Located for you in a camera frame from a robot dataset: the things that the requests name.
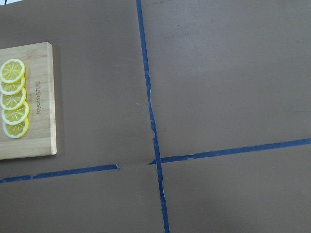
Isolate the bamboo cutting board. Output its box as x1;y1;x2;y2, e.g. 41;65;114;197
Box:
0;42;57;160

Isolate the lemon slice one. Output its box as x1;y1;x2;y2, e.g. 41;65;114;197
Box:
2;117;29;139

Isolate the lemon slice two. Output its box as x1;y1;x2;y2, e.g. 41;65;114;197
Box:
1;102;29;125

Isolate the lemon slice four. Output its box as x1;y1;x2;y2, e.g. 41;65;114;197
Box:
0;76;25;96

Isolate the lemon slice three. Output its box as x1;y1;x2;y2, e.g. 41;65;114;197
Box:
0;88;27;110

